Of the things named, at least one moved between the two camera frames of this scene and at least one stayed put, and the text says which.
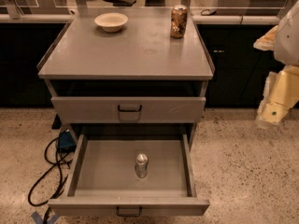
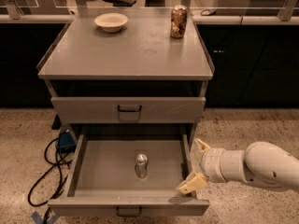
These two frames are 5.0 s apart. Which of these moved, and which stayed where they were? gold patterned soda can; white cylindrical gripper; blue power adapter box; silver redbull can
Moved: white cylindrical gripper
Stayed: blue power adapter box; silver redbull can; gold patterned soda can
